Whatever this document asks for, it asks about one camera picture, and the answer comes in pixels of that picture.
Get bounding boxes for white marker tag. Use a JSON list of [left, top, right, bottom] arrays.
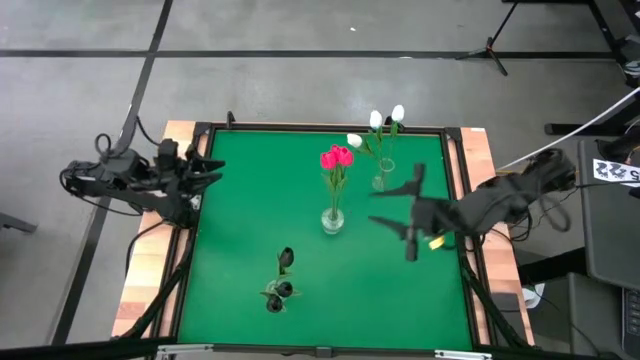
[[592, 158, 640, 188]]

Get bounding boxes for black tripod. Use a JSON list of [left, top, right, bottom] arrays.
[[453, 0, 521, 77]]

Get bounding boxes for green artificial flower stem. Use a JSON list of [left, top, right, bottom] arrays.
[[368, 109, 389, 174]]

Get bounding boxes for silver bracket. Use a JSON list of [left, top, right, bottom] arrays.
[[156, 343, 215, 359], [433, 349, 494, 360]]

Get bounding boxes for ribbed glass vase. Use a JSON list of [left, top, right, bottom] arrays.
[[263, 278, 292, 307]]

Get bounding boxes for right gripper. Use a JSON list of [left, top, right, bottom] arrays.
[[368, 162, 456, 262]]

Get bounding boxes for diamond-cut glass vase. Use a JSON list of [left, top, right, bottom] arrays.
[[320, 206, 346, 236]]

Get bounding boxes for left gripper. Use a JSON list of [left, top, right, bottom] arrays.
[[164, 144, 226, 226]]

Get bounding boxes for white crumpled paper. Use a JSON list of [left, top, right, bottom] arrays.
[[521, 282, 547, 310]]

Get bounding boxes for white cable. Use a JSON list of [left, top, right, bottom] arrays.
[[496, 85, 640, 172]]

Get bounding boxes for white artificial tulip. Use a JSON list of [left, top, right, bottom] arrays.
[[345, 132, 389, 174], [384, 103, 407, 174]]

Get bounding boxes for black station frame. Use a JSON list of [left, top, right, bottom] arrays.
[[0, 239, 640, 360]]

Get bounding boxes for black keyboard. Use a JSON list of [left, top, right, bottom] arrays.
[[621, 287, 640, 346]]

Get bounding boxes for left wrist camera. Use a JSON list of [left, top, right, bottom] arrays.
[[156, 138, 180, 174]]

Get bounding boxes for green table mat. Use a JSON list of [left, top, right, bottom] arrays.
[[178, 129, 474, 351]]

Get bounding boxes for dark grey desk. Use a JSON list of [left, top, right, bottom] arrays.
[[577, 138, 640, 292]]

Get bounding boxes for tall smooth glass vase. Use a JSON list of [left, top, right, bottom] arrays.
[[370, 156, 397, 193]]

